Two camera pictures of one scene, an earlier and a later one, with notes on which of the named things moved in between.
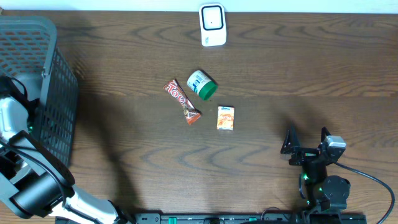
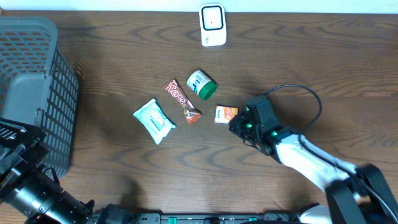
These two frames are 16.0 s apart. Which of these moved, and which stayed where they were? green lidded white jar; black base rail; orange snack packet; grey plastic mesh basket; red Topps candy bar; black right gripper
Moved: orange snack packet; black right gripper
Stayed: black base rail; green lidded white jar; grey plastic mesh basket; red Topps candy bar
